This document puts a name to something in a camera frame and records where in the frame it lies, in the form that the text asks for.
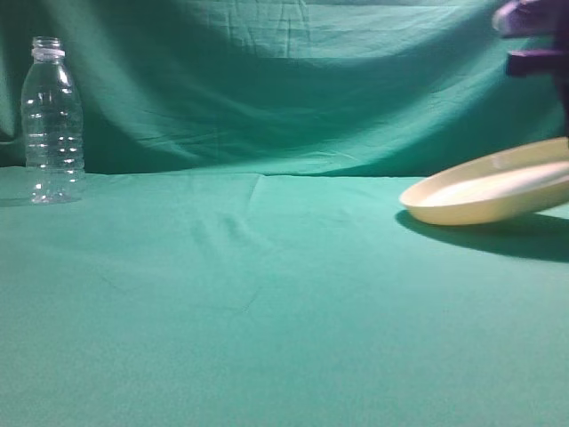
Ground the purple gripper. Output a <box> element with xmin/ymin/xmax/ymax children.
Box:
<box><xmin>492</xmin><ymin>0</ymin><xmax>568</xmax><ymax>124</ymax></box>

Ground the cream plastic plate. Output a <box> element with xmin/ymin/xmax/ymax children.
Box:
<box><xmin>399</xmin><ymin>137</ymin><xmax>568</xmax><ymax>226</ymax></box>

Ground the green cloth backdrop and tablecloth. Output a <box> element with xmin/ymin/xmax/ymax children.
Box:
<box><xmin>1</xmin><ymin>1</ymin><xmax>568</xmax><ymax>426</ymax></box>

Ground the clear plastic bottle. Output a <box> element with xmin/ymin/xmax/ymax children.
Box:
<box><xmin>20</xmin><ymin>36</ymin><xmax>85</xmax><ymax>204</ymax></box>

